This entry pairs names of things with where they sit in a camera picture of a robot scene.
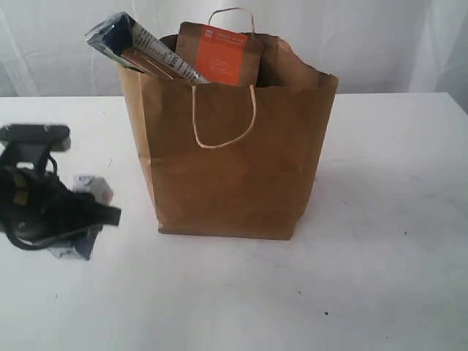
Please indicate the brown paper bag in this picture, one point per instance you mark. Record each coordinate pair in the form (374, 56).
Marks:
(232, 161)

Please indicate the brown pouch orange label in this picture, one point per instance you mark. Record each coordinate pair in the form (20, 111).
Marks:
(219, 55)

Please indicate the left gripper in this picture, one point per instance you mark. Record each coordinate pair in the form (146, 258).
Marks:
(35, 204)

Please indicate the small milk carton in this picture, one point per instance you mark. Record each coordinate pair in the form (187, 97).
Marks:
(79, 246)

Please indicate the spaghetti packet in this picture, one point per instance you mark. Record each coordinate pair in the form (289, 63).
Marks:
(122, 39)

